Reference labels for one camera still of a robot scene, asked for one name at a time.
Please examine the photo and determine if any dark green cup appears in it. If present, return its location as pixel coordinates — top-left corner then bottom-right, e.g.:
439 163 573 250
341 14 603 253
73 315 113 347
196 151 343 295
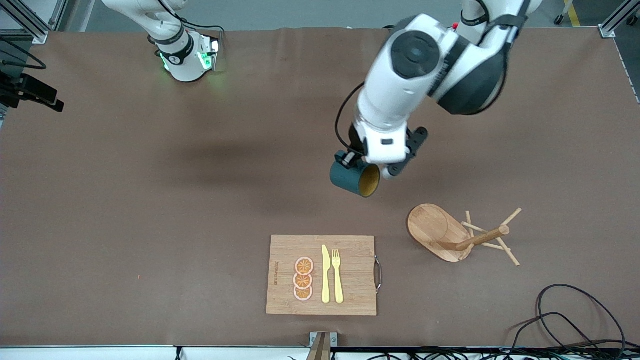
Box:
329 159 383 199

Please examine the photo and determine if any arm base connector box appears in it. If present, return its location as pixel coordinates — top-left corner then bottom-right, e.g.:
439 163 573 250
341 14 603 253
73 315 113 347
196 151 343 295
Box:
199 34 221 72

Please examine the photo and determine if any wooden cup rack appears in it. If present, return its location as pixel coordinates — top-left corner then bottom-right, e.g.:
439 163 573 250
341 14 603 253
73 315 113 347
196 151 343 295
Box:
407 203 523 267

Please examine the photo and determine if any yellow plastic knife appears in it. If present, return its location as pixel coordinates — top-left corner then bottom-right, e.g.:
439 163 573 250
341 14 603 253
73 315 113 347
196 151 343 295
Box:
321 244 331 304

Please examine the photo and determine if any yellow plastic fork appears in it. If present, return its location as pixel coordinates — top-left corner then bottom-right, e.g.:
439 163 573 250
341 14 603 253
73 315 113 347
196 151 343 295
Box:
331 249 345 305

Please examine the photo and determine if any wooden cutting board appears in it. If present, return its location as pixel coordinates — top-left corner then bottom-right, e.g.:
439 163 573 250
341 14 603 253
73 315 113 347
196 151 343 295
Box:
266 235 383 317

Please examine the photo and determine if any brown table cover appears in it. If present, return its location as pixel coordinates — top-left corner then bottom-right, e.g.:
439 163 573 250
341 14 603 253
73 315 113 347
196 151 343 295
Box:
0 26 640 348

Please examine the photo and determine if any aluminium frame profile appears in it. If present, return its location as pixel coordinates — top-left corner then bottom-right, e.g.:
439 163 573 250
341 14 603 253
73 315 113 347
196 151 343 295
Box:
0 0 68 45
598 0 640 40

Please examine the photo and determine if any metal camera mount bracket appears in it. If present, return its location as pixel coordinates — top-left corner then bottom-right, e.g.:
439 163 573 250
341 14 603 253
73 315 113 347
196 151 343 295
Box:
309 331 338 360

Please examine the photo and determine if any black looped cable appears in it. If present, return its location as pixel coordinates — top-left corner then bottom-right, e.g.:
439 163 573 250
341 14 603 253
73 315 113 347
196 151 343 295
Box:
509 312 606 360
536 284 627 360

